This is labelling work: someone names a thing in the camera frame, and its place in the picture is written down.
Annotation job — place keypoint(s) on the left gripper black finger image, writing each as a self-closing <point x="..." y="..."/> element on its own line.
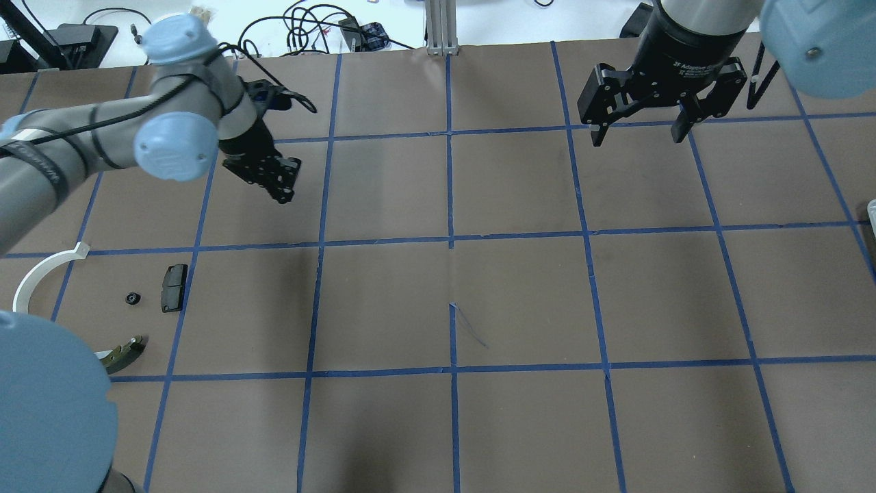
<point x="280" y="191"/>

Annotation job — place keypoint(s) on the left gripper black finger with white tip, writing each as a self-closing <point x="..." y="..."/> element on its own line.
<point x="285" y="169"/>

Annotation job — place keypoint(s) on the right gripper black finger with pad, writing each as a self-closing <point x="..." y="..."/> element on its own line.
<point x="603" y="100"/>

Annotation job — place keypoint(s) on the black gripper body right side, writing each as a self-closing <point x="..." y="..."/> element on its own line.
<point x="686" y="49"/>

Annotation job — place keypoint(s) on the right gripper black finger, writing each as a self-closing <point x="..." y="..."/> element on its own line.
<point x="693" y="110"/>

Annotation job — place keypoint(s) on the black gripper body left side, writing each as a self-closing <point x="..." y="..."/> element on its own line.
<point x="245" y="142"/>

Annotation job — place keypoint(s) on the left-side grey robot arm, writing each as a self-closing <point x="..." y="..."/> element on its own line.
<point x="403" y="147"/>

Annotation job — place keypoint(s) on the right-side grey robot arm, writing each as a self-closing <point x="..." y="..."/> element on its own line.
<point x="466" y="295"/>

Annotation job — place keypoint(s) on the black brake pad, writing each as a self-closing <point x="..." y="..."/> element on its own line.
<point x="173" y="288"/>

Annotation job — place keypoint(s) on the olive green brake shoe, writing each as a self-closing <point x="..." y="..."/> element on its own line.
<point x="115" y="360"/>

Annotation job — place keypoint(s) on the white curved plastic piece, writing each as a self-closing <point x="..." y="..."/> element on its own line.
<point x="28" y="284"/>

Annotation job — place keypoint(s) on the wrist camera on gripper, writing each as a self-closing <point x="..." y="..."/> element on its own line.
<point x="268" y="96"/>

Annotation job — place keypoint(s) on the aluminium profile post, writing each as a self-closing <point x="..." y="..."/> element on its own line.
<point x="441" y="27"/>

